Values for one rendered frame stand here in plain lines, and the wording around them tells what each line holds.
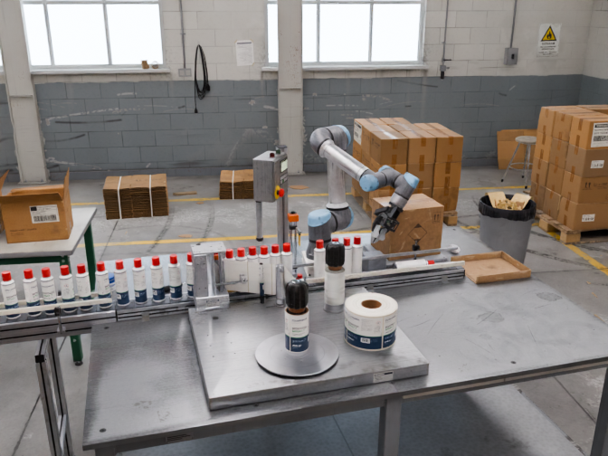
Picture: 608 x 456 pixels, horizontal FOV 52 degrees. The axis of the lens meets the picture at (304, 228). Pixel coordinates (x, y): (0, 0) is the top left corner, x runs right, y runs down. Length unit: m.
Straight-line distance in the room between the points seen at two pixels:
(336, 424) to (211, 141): 5.53
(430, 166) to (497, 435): 3.53
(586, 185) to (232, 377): 4.48
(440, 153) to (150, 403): 4.51
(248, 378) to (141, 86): 6.14
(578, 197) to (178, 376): 4.51
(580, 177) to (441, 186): 1.24
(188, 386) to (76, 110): 6.21
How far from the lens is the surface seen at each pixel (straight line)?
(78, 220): 4.31
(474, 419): 3.26
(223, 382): 2.24
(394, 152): 6.05
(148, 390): 2.33
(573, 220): 6.21
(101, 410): 2.28
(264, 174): 2.71
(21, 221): 3.99
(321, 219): 3.10
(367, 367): 2.31
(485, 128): 8.81
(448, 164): 6.25
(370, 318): 2.34
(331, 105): 8.15
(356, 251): 2.92
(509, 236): 5.12
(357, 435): 3.07
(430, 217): 3.29
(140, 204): 6.69
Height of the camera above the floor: 2.11
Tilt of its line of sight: 20 degrees down
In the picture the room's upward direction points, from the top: straight up
